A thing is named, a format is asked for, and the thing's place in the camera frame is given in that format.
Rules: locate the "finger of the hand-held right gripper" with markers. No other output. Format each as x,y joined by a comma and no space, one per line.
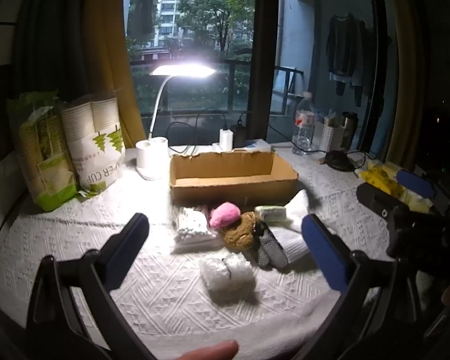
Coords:
375,197
416,184

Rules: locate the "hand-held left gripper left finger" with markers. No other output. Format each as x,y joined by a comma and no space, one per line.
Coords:
129,243

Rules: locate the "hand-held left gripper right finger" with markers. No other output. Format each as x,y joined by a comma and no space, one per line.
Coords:
322,249

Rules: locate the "white knit sock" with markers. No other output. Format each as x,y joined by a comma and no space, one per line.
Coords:
294,245

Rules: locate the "green tissue packet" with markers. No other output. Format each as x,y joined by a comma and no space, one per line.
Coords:
270,213

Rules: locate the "clear bag of cotton swabs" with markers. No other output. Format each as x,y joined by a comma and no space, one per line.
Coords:
192,229

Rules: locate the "brown plush bear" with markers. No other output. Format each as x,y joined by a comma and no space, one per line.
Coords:
238,234

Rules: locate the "clear bag of cotton balls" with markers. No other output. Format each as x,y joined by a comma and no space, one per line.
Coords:
228,273

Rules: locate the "pink plush toy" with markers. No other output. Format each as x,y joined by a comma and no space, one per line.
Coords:
225,215

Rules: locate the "cardboard box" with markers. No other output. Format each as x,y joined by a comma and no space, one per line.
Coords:
228,193

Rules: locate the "person's left hand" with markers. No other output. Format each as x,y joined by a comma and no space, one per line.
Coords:
206,350

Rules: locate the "yellow plastic packet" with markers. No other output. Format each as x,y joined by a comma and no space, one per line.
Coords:
382,182

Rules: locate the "black round object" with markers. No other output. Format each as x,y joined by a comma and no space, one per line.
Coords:
337,161

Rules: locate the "dark metal thermos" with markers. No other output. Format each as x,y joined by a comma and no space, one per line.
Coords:
348,129

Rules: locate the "white textured tablecloth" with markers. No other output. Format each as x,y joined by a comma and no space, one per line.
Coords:
165,307

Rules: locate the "white perforated holder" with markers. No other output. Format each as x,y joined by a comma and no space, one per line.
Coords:
328,137

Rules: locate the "white desk lamp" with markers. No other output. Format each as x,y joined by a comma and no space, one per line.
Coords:
152,159

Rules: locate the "tree print paper cup pack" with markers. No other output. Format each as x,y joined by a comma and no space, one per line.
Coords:
93,157

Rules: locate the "clear water bottle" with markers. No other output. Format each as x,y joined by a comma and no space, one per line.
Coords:
303,135

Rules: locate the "green paper cup pack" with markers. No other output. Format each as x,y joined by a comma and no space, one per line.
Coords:
41,157

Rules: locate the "white power strip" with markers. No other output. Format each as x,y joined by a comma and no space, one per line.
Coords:
257,145

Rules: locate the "black charger plug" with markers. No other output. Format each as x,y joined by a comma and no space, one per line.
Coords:
240,135

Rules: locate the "white charger plug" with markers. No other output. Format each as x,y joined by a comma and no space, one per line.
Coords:
226,139

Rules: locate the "dark hanging clothes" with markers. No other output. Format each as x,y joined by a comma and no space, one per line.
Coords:
345,48

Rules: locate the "yellow curtain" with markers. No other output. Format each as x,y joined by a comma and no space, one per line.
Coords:
105,45

